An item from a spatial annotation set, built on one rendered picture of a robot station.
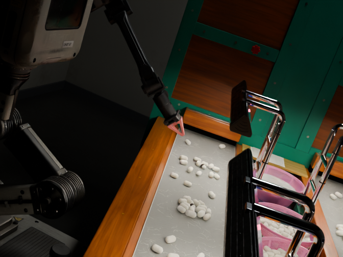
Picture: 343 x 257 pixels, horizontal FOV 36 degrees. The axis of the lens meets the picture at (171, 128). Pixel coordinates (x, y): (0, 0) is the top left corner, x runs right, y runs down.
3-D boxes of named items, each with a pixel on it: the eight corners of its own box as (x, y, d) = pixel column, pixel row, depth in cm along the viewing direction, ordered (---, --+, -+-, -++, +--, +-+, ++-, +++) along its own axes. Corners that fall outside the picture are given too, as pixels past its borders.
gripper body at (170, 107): (181, 112, 228) (172, 98, 227) (178, 119, 219) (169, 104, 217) (168, 120, 230) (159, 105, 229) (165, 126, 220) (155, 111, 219)
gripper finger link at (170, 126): (191, 128, 230) (179, 110, 228) (189, 133, 223) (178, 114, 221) (177, 135, 231) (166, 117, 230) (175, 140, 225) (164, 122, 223)
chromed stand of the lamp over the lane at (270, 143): (204, 198, 217) (243, 98, 203) (207, 179, 236) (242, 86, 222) (248, 213, 217) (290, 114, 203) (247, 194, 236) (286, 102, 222)
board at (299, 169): (241, 155, 254) (242, 153, 253) (241, 145, 268) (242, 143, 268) (307, 178, 253) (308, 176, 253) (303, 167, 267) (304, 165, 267)
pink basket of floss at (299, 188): (269, 212, 225) (278, 193, 222) (230, 180, 244) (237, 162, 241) (308, 209, 242) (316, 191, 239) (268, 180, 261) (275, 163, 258)
